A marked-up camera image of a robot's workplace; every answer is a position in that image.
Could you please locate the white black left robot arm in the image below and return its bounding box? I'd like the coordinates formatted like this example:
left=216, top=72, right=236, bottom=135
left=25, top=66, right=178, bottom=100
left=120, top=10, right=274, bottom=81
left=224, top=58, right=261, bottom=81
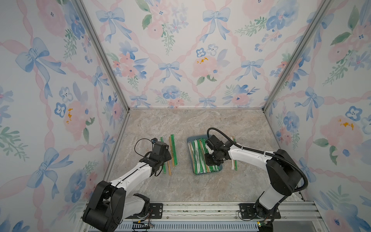
left=82, top=140, right=172, bottom=232

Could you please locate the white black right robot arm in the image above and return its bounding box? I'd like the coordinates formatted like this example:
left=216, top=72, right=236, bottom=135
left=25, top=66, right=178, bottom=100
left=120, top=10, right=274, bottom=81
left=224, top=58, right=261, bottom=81
left=206, top=141, right=308, bottom=215

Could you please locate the blue plastic storage tray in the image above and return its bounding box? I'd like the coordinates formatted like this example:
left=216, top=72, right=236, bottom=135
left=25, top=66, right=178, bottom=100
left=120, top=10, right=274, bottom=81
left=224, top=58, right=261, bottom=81
left=186, top=135, right=223, bottom=176

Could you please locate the brown paper wrapped straw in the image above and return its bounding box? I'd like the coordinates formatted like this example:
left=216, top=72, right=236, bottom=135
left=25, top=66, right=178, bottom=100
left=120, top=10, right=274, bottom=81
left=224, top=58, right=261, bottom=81
left=169, top=136, right=175, bottom=167

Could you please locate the green straw right pile edge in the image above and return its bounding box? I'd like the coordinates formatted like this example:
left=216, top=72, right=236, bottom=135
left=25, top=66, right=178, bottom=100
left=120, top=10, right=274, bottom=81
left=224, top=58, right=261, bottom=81
left=232, top=137, right=238, bottom=171

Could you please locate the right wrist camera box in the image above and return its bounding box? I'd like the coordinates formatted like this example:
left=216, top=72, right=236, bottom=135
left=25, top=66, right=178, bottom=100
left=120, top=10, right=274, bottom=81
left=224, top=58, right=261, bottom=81
left=205, top=135, right=224, bottom=151

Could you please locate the black corrugated cable conduit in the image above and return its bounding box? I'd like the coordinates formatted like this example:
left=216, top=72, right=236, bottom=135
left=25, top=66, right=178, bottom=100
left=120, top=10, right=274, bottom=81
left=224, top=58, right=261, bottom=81
left=206, top=127, right=309, bottom=192

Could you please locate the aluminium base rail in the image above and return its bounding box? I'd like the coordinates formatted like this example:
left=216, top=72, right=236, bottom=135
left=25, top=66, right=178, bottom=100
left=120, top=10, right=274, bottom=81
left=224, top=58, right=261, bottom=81
left=112, top=202, right=329, bottom=232

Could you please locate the aluminium frame post left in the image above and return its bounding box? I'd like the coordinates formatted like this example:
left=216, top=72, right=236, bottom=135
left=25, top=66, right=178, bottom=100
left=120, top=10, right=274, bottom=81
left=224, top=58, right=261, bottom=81
left=72, top=0, right=129, bottom=114

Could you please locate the aluminium frame post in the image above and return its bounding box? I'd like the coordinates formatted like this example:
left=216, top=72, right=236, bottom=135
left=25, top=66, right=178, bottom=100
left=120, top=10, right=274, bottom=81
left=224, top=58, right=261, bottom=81
left=72, top=0, right=129, bottom=114
left=262, top=0, right=332, bottom=113

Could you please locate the aluminium frame post right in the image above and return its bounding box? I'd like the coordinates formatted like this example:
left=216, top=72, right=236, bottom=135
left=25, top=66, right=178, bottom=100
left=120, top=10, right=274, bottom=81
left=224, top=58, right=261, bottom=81
left=262, top=0, right=332, bottom=113

